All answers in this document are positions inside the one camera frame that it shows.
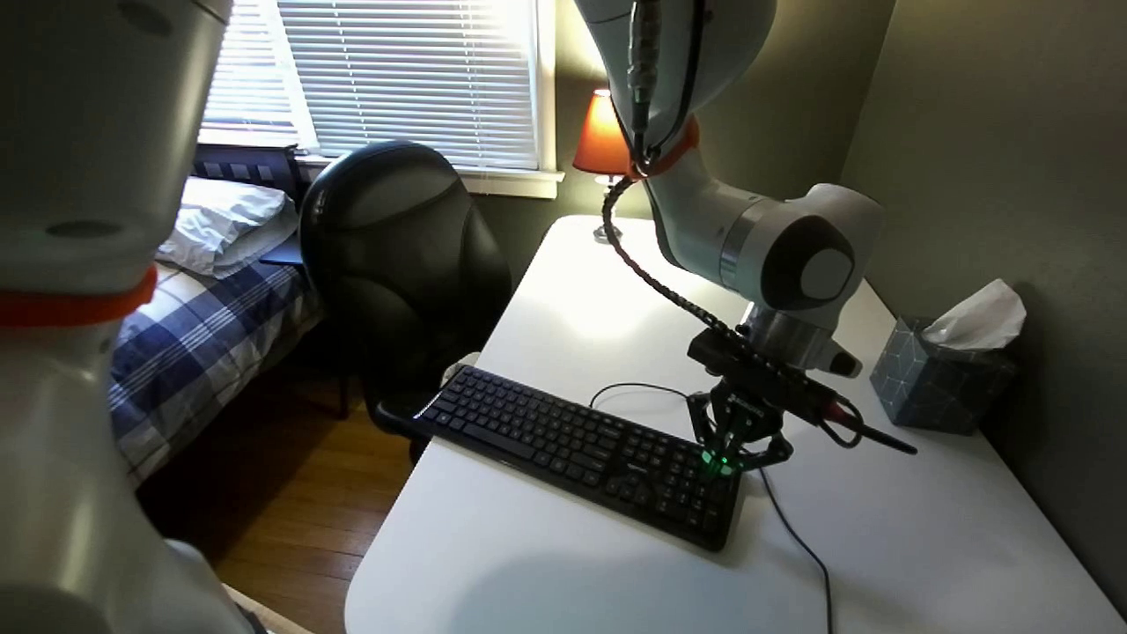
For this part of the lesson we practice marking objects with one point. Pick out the orange table lamp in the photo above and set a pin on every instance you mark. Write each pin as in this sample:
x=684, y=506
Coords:
x=602, y=149

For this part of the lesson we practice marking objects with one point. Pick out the bed with plaid blanket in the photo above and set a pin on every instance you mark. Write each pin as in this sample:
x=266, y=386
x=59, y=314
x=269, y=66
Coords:
x=229, y=302

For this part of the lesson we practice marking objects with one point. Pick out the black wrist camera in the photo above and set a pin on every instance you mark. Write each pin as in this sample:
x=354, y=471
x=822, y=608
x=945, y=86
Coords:
x=731, y=361

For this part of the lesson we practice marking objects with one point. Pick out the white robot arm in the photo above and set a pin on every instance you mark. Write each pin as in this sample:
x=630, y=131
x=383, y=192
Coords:
x=795, y=260

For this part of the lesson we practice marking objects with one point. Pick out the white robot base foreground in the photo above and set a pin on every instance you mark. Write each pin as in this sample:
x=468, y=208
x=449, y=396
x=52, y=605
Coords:
x=101, y=107

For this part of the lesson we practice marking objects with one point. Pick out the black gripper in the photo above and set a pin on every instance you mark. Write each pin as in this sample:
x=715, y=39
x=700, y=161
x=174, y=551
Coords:
x=732, y=432

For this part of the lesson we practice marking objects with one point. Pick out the black computer keyboard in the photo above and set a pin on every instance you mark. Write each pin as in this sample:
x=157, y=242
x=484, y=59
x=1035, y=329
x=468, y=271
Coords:
x=602, y=460

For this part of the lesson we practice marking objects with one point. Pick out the grey tissue box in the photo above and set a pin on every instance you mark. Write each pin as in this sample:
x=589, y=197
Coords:
x=947, y=375

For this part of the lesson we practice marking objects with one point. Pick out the black office chair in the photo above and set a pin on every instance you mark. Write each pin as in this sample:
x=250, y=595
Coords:
x=407, y=271

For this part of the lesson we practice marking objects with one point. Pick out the white window blinds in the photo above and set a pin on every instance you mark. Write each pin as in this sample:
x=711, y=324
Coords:
x=474, y=79

